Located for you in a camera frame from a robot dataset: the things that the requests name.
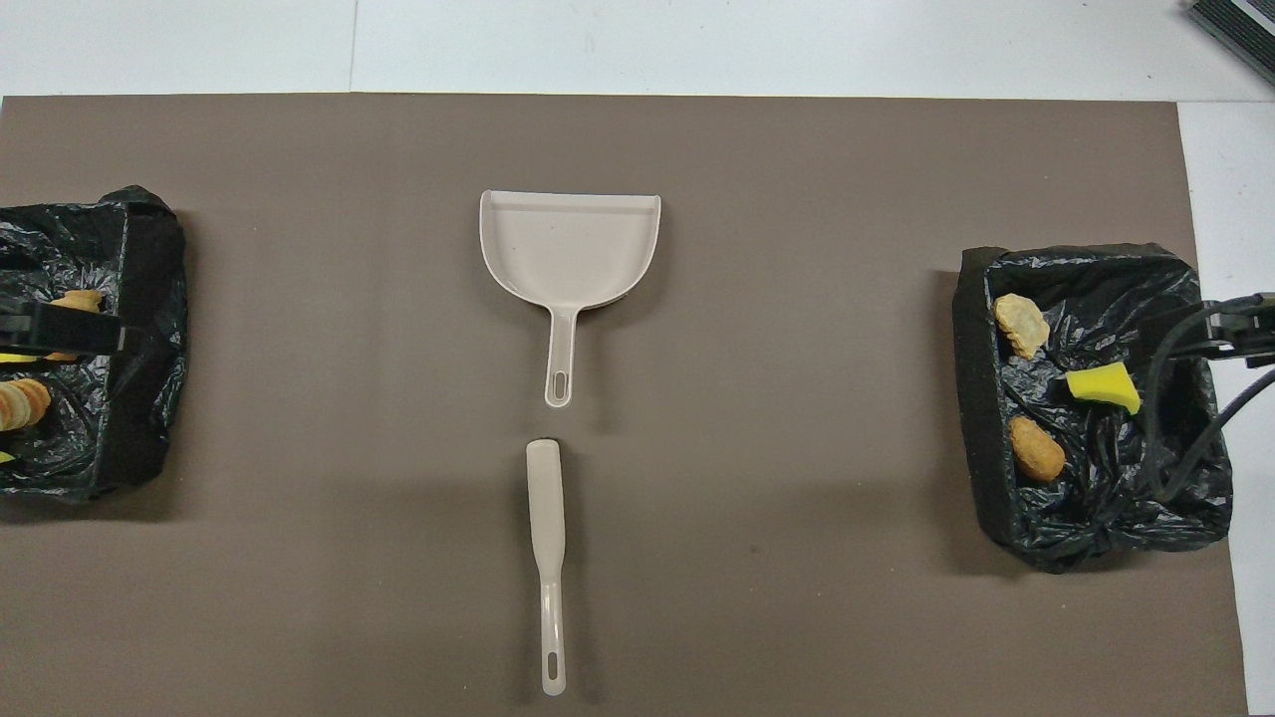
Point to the orange striped bread piece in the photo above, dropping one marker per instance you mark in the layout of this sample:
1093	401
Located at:
80	298
1021	324

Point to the pale bread piece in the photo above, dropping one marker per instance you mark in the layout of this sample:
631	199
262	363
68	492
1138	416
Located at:
22	403

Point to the beige hand brush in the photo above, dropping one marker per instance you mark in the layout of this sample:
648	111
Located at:
546	498

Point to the beige plastic dustpan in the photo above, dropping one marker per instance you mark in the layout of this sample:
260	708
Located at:
568	249

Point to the brown potato-shaped bun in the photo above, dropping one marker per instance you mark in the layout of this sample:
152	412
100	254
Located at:
1036	448

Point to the black bag-lined bin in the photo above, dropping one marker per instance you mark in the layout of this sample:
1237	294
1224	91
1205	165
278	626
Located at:
139	259
1096	518

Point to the brown table mat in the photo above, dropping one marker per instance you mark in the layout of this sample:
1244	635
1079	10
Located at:
797	299

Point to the black ribbed device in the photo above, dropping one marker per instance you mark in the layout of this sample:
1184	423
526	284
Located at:
1240	28

